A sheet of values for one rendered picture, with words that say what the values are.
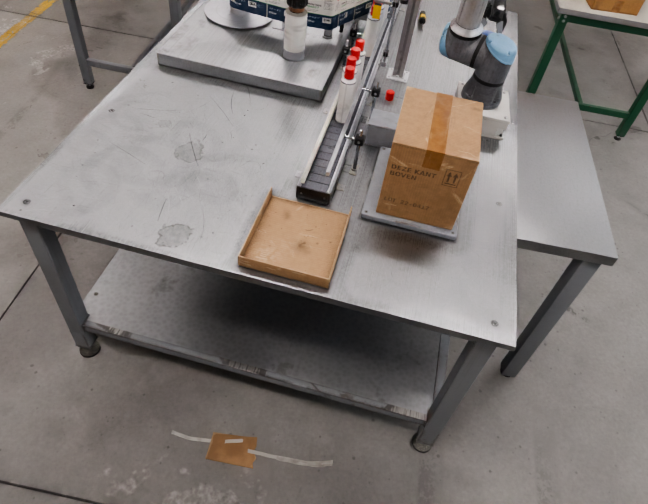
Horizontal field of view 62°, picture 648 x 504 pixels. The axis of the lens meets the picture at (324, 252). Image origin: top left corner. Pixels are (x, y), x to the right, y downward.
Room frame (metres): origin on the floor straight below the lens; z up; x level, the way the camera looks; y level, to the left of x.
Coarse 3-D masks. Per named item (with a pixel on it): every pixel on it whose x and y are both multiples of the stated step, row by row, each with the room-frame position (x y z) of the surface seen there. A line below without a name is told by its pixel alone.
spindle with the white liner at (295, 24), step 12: (288, 0) 1.99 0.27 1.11; (300, 0) 1.98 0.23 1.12; (288, 12) 1.99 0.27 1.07; (300, 12) 1.99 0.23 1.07; (288, 24) 1.98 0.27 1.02; (300, 24) 1.98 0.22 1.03; (288, 36) 1.98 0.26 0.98; (300, 36) 1.98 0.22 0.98; (288, 48) 1.98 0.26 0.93; (300, 48) 1.99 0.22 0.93; (300, 60) 1.99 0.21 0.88
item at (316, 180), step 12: (384, 36) 2.31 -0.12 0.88; (360, 96) 1.80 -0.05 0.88; (336, 108) 1.69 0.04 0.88; (336, 132) 1.55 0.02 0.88; (348, 132) 1.56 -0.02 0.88; (324, 144) 1.47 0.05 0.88; (324, 156) 1.41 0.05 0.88; (312, 168) 1.34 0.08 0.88; (324, 168) 1.35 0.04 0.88; (312, 180) 1.28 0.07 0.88; (324, 180) 1.29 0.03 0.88; (324, 192) 1.23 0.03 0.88
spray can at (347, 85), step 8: (352, 72) 1.61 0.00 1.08; (344, 80) 1.61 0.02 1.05; (352, 80) 1.61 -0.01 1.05; (344, 88) 1.60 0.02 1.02; (352, 88) 1.61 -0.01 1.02; (344, 96) 1.60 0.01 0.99; (352, 96) 1.61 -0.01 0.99; (344, 104) 1.60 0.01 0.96; (336, 112) 1.62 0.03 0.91; (344, 112) 1.60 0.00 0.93; (336, 120) 1.61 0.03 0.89; (344, 120) 1.60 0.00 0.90
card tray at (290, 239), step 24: (264, 216) 1.14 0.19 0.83; (288, 216) 1.15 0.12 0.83; (312, 216) 1.17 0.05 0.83; (336, 216) 1.18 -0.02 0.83; (264, 240) 1.04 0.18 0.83; (288, 240) 1.05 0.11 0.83; (312, 240) 1.07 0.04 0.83; (336, 240) 1.08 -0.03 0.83; (240, 264) 0.93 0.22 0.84; (264, 264) 0.93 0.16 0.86; (288, 264) 0.96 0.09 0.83; (312, 264) 0.98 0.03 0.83
